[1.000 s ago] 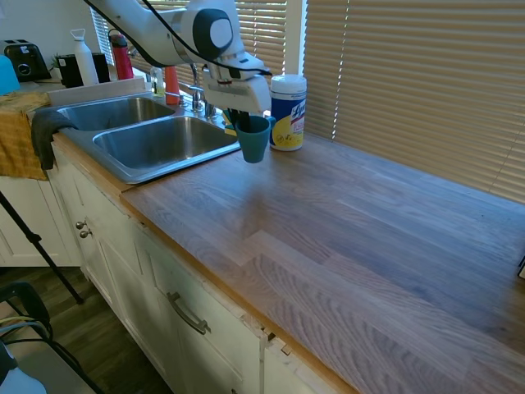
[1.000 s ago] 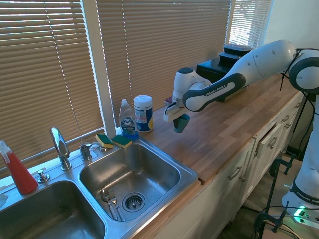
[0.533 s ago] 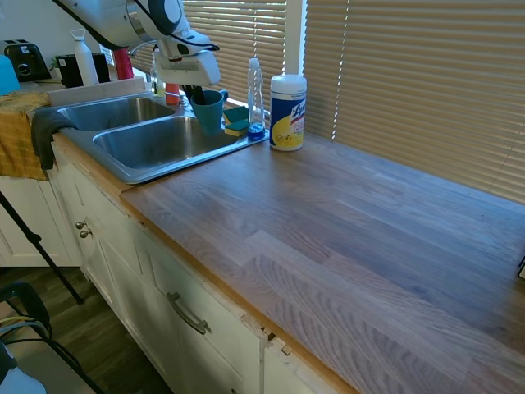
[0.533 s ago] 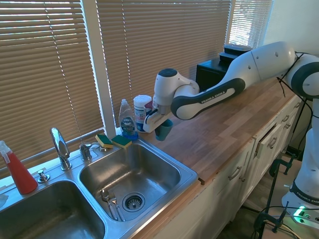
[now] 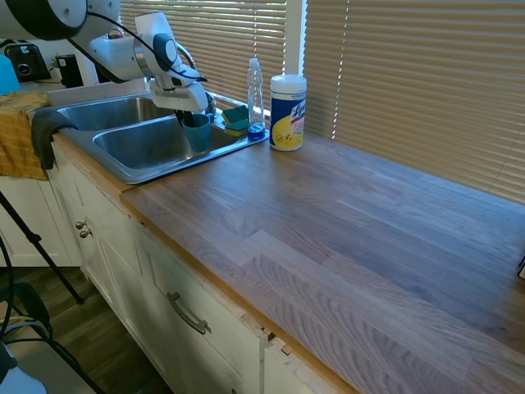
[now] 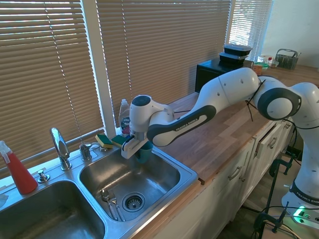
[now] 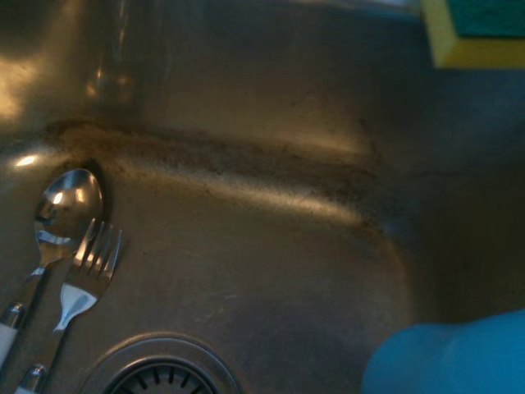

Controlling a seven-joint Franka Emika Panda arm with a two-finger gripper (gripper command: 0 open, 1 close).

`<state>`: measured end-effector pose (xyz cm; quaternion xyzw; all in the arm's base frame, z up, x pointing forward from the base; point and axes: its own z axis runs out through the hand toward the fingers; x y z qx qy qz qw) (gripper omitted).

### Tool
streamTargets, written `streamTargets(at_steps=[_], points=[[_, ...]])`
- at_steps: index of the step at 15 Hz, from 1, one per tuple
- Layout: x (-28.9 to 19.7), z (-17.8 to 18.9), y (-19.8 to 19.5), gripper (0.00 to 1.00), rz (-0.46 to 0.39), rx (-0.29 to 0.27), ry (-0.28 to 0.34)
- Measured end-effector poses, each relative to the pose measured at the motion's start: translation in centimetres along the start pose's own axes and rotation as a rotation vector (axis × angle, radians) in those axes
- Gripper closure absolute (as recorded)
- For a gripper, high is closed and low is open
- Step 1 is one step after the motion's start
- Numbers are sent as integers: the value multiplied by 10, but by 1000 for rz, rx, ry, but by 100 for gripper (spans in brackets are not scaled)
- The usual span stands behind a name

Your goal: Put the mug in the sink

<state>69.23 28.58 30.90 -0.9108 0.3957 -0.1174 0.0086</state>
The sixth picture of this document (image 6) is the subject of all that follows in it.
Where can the metal spoon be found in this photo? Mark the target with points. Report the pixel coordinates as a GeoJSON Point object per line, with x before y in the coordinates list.
{"type": "Point", "coordinates": [106, 196]}

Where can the metal sink drain strainer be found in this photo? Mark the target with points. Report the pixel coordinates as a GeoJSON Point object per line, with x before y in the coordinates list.
{"type": "Point", "coordinates": [133, 202]}

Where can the black microwave oven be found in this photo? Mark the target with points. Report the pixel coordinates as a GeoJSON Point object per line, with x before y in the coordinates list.
{"type": "Point", "coordinates": [205, 74]}

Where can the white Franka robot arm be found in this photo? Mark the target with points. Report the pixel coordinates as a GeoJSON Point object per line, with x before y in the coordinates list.
{"type": "Point", "coordinates": [224, 89]}

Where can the chrome side sprayer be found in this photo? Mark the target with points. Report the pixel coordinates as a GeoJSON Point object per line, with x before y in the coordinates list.
{"type": "Point", "coordinates": [85, 150]}

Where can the metal fork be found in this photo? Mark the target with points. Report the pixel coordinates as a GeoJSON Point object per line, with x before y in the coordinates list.
{"type": "Point", "coordinates": [115, 203]}

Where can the white lidded jar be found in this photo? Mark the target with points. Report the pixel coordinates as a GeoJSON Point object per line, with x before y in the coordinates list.
{"type": "Point", "coordinates": [264, 58]}

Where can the wide tan window blind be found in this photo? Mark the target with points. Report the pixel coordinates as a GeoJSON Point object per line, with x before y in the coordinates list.
{"type": "Point", "coordinates": [162, 49]}
{"type": "Point", "coordinates": [45, 74]}

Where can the teal plastic cup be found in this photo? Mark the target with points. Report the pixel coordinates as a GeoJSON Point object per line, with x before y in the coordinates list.
{"type": "Point", "coordinates": [145, 155]}

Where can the black plastic food container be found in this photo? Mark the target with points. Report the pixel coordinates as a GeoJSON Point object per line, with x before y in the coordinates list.
{"type": "Point", "coordinates": [231, 61]}
{"type": "Point", "coordinates": [236, 49]}

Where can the black clamp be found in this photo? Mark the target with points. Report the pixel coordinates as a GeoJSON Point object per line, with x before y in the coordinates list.
{"type": "Point", "coordinates": [281, 165]}
{"type": "Point", "coordinates": [270, 220]}

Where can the white kitchen cabinets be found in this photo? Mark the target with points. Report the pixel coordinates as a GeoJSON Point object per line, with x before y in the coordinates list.
{"type": "Point", "coordinates": [224, 189]}

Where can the narrow pale window blind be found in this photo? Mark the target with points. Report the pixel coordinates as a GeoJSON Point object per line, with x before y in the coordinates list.
{"type": "Point", "coordinates": [249, 25]}

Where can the orange container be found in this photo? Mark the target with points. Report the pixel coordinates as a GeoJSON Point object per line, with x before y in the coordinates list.
{"type": "Point", "coordinates": [259, 69]}

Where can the yellow green sponge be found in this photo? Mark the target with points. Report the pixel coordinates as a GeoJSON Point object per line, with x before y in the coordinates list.
{"type": "Point", "coordinates": [117, 140]}
{"type": "Point", "coordinates": [104, 141]}

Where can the clear dish soap bottle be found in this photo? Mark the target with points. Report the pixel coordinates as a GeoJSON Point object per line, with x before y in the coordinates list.
{"type": "Point", "coordinates": [123, 114]}

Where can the chrome sink hole cap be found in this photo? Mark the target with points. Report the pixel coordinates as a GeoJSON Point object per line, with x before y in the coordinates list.
{"type": "Point", "coordinates": [103, 149]}

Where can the stainless steel double sink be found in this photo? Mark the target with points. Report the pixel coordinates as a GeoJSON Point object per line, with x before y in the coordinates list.
{"type": "Point", "coordinates": [149, 179]}

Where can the chrome kitchen faucet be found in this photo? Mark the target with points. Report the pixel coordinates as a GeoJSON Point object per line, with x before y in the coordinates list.
{"type": "Point", "coordinates": [61, 147]}

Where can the red spray bottle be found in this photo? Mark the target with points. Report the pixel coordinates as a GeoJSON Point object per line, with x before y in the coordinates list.
{"type": "Point", "coordinates": [21, 176]}

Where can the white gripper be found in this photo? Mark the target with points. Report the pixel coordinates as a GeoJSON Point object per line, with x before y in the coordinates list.
{"type": "Point", "coordinates": [129, 148]}

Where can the small chrome sink knob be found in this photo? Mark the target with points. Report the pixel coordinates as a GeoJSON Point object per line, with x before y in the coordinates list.
{"type": "Point", "coordinates": [43, 176]}

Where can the grey utensil caddy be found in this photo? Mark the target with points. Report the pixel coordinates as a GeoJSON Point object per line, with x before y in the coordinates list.
{"type": "Point", "coordinates": [286, 59]}

